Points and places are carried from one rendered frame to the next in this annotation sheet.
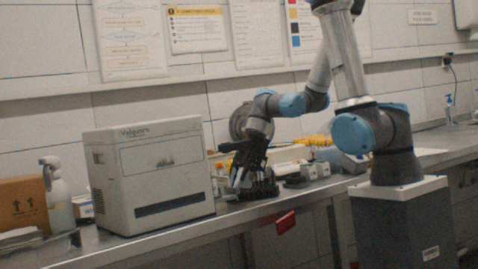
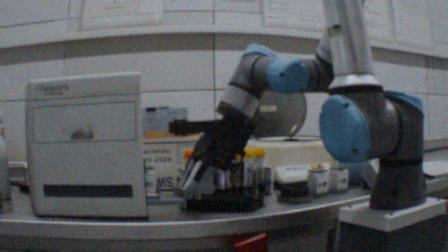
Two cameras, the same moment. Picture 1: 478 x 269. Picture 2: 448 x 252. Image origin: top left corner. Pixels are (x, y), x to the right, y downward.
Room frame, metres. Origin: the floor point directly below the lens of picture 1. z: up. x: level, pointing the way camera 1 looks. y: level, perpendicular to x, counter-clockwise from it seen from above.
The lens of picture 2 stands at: (0.25, -0.30, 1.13)
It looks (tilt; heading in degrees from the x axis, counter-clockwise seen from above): 3 degrees down; 11
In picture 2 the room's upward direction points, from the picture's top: 1 degrees counter-clockwise
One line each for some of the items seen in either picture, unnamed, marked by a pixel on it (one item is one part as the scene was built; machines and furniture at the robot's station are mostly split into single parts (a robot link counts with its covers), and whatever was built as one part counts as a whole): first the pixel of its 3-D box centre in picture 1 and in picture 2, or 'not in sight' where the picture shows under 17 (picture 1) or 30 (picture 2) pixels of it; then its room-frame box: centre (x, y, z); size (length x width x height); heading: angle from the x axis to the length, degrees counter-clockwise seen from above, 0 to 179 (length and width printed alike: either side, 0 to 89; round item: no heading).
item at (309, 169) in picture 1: (308, 172); (318, 183); (1.75, -0.24, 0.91); 0.05 x 0.04 x 0.07; 34
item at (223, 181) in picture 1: (244, 180); (226, 182); (1.78, -0.01, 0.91); 0.20 x 0.10 x 0.07; 124
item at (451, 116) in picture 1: (449, 109); not in sight; (3.04, -1.34, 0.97); 0.08 x 0.07 x 0.20; 127
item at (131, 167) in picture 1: (151, 170); (79, 143); (1.48, 0.27, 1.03); 0.31 x 0.27 x 0.30; 124
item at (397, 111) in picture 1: (388, 124); (400, 124); (1.41, -0.44, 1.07); 0.13 x 0.12 x 0.14; 130
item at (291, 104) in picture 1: (289, 104); (287, 74); (1.55, -0.18, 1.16); 0.11 x 0.11 x 0.08; 40
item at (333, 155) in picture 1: (329, 161); (354, 168); (1.87, -0.34, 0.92); 0.10 x 0.07 x 0.10; 118
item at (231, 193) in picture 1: (203, 199); (135, 195); (1.46, 0.13, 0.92); 0.21 x 0.07 x 0.05; 124
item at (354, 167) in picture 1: (351, 163); (375, 174); (1.79, -0.40, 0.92); 0.13 x 0.07 x 0.08; 34
